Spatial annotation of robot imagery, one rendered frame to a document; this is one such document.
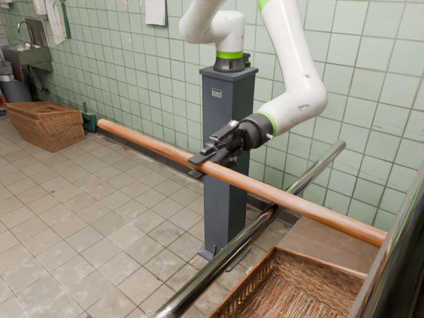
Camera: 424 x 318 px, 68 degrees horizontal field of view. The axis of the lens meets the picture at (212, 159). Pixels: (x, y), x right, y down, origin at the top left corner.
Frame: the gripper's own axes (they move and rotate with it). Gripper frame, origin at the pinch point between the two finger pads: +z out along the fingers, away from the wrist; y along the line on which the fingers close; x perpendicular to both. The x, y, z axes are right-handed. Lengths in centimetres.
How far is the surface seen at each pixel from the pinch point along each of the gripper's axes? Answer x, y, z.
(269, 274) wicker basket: -8, 59, -29
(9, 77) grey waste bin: 407, 72, -101
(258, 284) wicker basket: -8, 58, -21
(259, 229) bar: -21.1, 2.3, 8.7
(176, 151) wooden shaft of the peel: 7.0, -1.3, 1.1
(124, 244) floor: 102, 119, -36
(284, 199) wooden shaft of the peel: -22.2, -1.1, 1.5
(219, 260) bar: -20.0, 1.8, 19.4
